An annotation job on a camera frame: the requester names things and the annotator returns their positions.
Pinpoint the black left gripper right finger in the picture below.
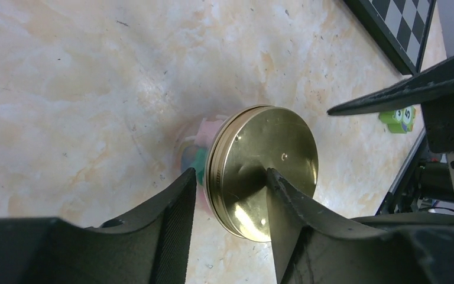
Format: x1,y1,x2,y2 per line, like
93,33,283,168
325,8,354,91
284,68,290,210
267,168,454,283

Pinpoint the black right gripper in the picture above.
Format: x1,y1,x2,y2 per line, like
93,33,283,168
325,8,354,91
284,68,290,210
327,56,454,153

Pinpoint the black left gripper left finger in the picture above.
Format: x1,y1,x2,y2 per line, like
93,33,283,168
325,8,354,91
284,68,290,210
0,168,196,283

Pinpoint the clear glass jar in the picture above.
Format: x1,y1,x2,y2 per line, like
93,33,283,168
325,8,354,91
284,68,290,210
173,113,229,216

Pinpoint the white round jar lid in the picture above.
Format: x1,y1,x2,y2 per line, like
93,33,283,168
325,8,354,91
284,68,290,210
204,105,319,243

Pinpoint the green owl number card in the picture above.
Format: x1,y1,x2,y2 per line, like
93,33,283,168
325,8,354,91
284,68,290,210
378,106,417,134

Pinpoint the black white chessboard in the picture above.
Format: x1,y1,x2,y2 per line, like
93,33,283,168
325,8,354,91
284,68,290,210
345,0,436,75

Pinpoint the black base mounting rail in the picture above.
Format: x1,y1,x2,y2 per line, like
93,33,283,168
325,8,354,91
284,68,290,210
376,130,454,215

